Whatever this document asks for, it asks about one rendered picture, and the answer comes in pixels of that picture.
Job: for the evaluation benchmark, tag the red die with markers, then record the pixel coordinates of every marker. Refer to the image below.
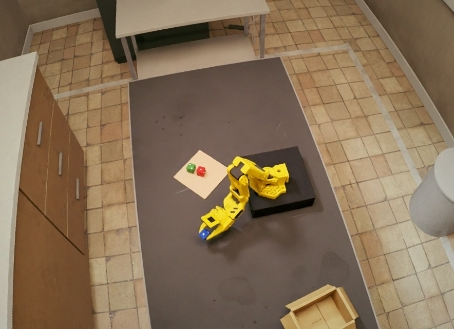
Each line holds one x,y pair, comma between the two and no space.
201,171

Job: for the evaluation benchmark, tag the beige flat mat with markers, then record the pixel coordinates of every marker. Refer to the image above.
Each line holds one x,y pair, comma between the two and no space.
203,186

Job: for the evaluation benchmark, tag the blue die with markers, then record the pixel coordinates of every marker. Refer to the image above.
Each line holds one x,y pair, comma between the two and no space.
204,234

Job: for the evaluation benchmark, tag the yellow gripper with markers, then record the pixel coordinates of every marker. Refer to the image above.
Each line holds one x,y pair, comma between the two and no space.
216,216

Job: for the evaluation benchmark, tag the green die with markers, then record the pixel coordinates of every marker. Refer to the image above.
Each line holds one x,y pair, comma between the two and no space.
191,168

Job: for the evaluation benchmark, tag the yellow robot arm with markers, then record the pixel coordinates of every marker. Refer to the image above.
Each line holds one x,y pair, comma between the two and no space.
258,178

